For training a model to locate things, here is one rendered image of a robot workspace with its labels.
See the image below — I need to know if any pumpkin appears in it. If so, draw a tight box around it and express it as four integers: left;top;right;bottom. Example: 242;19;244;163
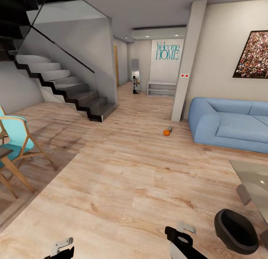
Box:
163;130;170;136

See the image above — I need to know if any cauldron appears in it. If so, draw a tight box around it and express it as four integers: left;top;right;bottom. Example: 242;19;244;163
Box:
214;209;259;255

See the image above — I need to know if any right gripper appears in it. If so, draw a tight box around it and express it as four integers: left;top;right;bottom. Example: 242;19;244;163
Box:
165;226;193;246

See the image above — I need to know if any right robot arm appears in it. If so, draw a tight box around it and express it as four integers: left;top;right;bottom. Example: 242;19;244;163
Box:
165;220;208;259

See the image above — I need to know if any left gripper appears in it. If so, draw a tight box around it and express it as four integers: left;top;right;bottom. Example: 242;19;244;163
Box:
44;246;74;259

